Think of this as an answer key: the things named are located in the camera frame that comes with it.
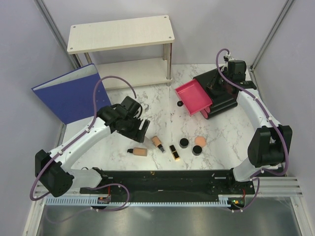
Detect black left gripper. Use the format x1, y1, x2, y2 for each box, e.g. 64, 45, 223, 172
117, 115, 150, 144

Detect round beige cream bottle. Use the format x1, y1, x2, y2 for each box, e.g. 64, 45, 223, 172
151, 136, 165, 153

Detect square beige foundation bottle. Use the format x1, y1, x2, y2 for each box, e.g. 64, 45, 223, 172
127, 147, 148, 157

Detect pink top drawer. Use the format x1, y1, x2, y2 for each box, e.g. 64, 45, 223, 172
175, 79, 213, 116

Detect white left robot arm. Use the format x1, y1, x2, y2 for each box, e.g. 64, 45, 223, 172
34, 100, 150, 197

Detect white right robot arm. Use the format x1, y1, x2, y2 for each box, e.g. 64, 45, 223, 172
206, 68, 293, 194

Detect peach makeup sponge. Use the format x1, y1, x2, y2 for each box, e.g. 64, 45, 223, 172
194, 136, 207, 148

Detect black drawer organizer cabinet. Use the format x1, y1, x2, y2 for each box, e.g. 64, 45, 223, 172
194, 69, 238, 119

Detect pink bottom drawer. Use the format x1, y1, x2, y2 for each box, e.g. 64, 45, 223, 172
200, 110, 209, 119

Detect black gold lipstick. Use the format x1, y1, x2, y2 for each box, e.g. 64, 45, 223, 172
169, 145, 180, 161

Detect black round jar left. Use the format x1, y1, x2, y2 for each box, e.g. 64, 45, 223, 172
179, 138, 189, 148

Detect black round jar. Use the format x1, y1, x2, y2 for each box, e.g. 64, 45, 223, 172
179, 138, 189, 148
192, 145, 202, 156

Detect black round jar right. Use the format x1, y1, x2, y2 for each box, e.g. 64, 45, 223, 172
192, 145, 202, 156

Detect white two-tier wooden shelf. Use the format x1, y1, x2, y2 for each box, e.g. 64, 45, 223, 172
67, 15, 175, 87

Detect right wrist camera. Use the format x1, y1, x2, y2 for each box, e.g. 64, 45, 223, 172
227, 60, 247, 82

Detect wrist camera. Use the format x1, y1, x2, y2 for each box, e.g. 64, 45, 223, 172
121, 96, 143, 117
227, 60, 247, 82

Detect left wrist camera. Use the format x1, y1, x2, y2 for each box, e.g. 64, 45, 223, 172
121, 96, 143, 117

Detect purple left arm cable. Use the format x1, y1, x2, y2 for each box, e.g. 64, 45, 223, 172
29, 75, 138, 212

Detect white slotted cable duct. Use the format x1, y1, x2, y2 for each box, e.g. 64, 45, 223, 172
45, 195, 245, 207

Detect blue ring binder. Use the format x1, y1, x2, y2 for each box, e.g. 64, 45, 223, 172
32, 64, 100, 124

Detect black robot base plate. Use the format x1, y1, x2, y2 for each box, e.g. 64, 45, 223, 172
79, 168, 259, 204

